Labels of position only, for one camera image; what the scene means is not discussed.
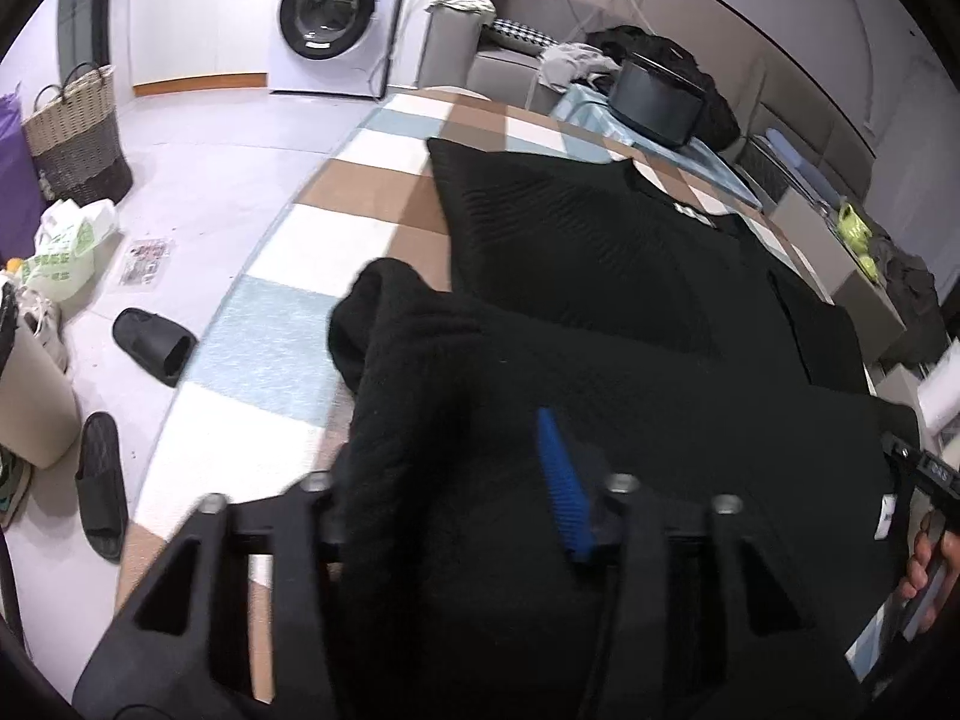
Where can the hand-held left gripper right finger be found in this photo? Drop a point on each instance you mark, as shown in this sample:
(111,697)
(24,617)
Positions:
(564,491)

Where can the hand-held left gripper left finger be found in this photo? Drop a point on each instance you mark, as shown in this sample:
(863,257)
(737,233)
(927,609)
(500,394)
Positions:
(296,532)

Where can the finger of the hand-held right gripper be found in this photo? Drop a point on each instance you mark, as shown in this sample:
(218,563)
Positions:
(900,454)

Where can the black knit sweater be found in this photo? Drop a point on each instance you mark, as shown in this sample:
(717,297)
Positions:
(570,300)

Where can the person's right hand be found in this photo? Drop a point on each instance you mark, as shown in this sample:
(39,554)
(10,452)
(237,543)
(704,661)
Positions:
(941,566)

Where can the dark grey garment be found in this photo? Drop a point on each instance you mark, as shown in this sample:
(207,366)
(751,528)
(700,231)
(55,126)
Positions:
(911,292)

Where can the black slipper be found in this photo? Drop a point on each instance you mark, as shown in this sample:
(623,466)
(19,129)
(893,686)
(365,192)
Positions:
(150,341)
(101,480)

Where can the green teapot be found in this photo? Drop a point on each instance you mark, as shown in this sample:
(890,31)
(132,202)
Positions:
(855,236)

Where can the grey box table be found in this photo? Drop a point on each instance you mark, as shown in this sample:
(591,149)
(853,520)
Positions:
(814,240)

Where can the checked tablecloth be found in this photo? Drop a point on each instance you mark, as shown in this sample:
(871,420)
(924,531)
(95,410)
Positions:
(300,255)

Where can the beige bin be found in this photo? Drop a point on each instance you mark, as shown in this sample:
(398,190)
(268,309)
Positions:
(34,405)

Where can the printed leaflet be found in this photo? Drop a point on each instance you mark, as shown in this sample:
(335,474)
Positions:
(146,262)

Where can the blue pillow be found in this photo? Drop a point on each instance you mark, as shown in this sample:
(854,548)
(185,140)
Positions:
(787,154)

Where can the white green plastic bag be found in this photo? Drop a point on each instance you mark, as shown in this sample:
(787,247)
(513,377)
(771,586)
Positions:
(67,247)

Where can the light blue cloth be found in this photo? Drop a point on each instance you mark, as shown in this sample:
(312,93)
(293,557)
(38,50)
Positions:
(585,109)

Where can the black jacket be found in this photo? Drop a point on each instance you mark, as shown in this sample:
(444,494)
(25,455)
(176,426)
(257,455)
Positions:
(712,109)

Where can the black rice cooker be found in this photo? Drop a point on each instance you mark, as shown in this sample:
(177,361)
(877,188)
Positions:
(652,97)

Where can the grey white garment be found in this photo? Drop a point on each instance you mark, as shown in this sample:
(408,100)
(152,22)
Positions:
(574,64)

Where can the grey sofa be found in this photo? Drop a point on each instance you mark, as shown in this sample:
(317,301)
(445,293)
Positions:
(495,64)

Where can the purple bag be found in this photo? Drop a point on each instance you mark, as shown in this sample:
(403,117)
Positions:
(16,180)

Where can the woven laundry basket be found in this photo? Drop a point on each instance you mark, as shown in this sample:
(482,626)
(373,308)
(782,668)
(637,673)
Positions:
(75,135)

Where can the houndstooth cushion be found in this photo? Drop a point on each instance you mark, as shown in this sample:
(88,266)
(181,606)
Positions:
(517,36)

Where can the white cloth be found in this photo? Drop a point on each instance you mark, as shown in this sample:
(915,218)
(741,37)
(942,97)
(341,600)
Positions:
(461,4)

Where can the white washing machine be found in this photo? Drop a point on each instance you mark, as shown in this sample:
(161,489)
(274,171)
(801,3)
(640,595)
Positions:
(330,22)

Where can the white base cabinet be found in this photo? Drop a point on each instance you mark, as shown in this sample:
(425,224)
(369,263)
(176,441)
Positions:
(195,22)

